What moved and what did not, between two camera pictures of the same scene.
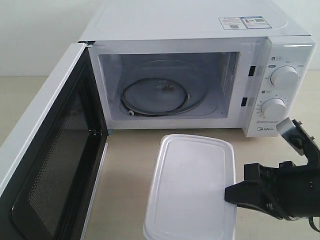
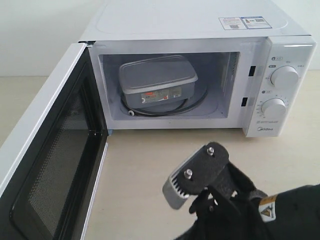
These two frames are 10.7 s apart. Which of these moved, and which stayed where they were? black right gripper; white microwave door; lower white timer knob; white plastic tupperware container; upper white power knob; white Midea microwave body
Moved: black right gripper; white plastic tupperware container
Stayed: white microwave door; upper white power knob; lower white timer knob; white Midea microwave body
